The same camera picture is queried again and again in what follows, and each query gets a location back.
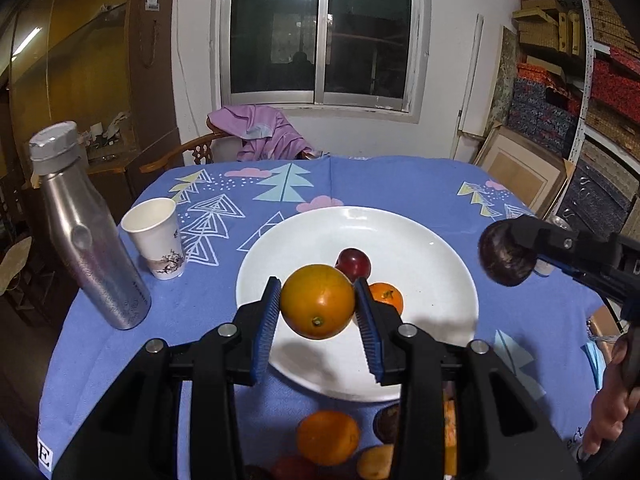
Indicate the tangerine with green stem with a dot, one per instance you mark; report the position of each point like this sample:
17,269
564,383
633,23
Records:
389,296

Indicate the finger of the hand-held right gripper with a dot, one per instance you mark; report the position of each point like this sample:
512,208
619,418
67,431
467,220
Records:
532,234
562,267

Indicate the sliding window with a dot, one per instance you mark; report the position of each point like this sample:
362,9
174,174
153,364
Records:
320,30

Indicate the small yellow fruit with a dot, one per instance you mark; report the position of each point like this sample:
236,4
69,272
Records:
375,462

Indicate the white metal shelf rack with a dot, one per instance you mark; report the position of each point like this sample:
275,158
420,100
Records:
585,85

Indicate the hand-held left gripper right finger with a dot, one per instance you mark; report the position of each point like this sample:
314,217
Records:
367,332

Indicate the deep orange round fruit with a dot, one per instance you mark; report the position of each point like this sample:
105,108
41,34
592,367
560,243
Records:
327,437

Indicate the low wooden sideboard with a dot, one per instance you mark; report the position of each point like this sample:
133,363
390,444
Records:
150,160

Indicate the yellow orange round fruit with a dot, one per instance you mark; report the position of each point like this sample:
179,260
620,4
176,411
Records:
317,300

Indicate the tall wooden glass cabinet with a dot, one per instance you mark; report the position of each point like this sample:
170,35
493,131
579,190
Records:
75,60

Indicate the blue printed tablecloth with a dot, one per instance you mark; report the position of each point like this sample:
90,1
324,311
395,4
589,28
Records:
350,185

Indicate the white paper cup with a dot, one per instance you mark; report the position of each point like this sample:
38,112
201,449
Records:
155,240

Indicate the dark red plum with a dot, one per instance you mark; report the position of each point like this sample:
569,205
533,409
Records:
354,262

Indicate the wooden armchair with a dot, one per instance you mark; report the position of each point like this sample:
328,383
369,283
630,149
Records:
190,152

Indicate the dark brown round fruit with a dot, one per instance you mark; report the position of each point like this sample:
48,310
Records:
387,422

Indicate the orange speckled object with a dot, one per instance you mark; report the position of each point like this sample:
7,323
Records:
450,430

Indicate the dark brown wrinkled fruit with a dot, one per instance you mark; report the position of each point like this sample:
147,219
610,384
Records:
505,255

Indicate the beige cushioned chair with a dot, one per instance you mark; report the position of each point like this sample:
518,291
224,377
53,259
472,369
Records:
15,260

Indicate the white plate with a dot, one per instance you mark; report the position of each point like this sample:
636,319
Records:
400,240

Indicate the silver metal bottle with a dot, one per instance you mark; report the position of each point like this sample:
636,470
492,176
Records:
85,240

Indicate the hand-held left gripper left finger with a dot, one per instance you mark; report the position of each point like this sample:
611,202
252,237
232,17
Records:
265,330

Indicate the stack of patterned boxes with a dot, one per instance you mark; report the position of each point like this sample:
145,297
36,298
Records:
545,95

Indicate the purple cloth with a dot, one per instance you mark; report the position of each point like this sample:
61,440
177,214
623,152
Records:
260,130

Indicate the person's right hand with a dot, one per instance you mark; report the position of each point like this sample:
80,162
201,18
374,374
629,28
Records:
607,400

